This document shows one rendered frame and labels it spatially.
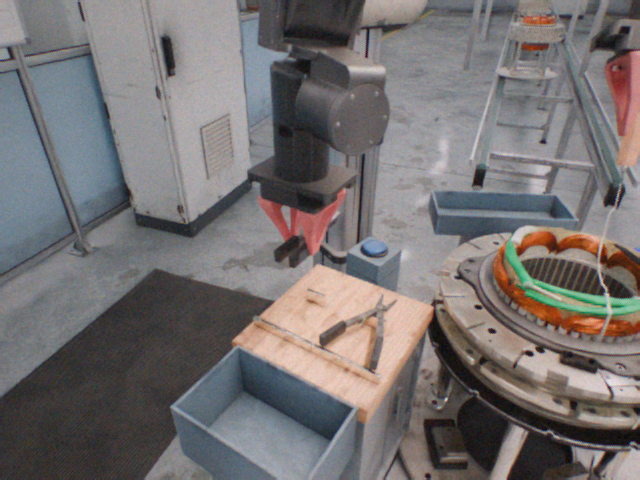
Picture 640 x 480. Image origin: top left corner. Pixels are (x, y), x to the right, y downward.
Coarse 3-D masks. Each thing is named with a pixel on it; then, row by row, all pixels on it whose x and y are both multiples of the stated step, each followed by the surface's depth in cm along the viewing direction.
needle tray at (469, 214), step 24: (432, 192) 90; (456, 192) 91; (480, 192) 90; (504, 192) 90; (432, 216) 88; (456, 216) 82; (480, 216) 82; (504, 216) 90; (528, 216) 90; (552, 216) 90
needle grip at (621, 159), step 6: (636, 114) 45; (636, 120) 45; (630, 126) 45; (636, 126) 45; (630, 132) 45; (636, 132) 45; (624, 138) 46; (630, 138) 45; (636, 138) 45; (624, 144) 46; (630, 144) 45; (636, 144) 45; (624, 150) 46; (630, 150) 45; (636, 150) 45; (618, 156) 46; (624, 156) 46; (630, 156) 45; (636, 156) 45; (618, 162) 46; (624, 162) 46; (630, 162) 45
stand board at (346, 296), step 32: (320, 288) 64; (352, 288) 64; (384, 288) 64; (288, 320) 58; (320, 320) 58; (416, 320) 58; (256, 352) 53; (288, 352) 53; (352, 352) 53; (384, 352) 53; (320, 384) 49; (352, 384) 49; (384, 384) 49
